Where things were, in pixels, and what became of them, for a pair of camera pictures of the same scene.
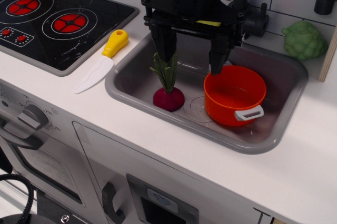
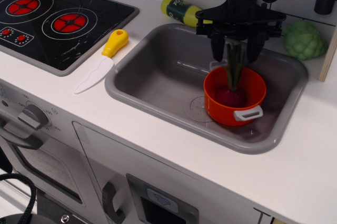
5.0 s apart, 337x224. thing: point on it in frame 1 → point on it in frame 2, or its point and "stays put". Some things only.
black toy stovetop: x=57 y=27 stays put
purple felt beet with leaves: x=168 y=99 → x=233 y=97
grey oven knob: x=33 y=116 stays put
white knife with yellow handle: x=105 y=64 stays put
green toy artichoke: x=302 y=40 stays put
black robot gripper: x=209 y=14 → x=240 y=18
